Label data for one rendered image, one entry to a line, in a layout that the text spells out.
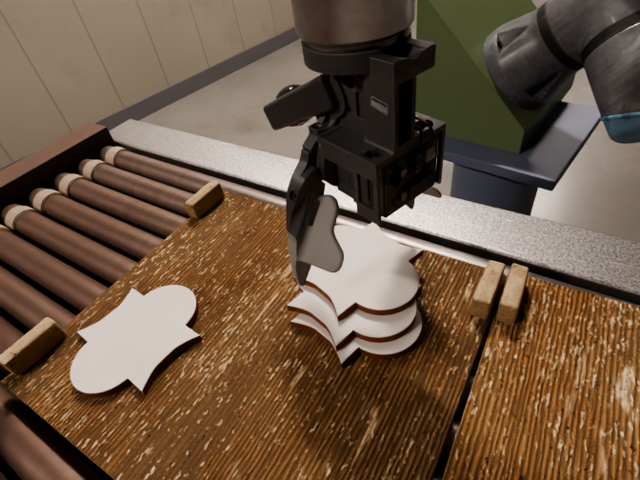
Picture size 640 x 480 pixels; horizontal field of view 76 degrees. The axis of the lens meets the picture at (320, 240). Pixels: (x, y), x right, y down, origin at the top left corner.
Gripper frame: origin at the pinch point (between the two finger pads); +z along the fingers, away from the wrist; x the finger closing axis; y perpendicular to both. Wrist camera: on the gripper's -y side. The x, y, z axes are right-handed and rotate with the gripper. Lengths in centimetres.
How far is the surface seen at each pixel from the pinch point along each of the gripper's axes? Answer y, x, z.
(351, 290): 2.3, -2.8, 3.3
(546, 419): 21.2, 0.5, 6.3
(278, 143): -181, 94, 100
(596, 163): -34, 186, 100
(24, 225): -48, -28, 8
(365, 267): 1.0, 0.2, 3.3
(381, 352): 8.4, -5.0, 5.3
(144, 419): -2.0, -24.7, 6.2
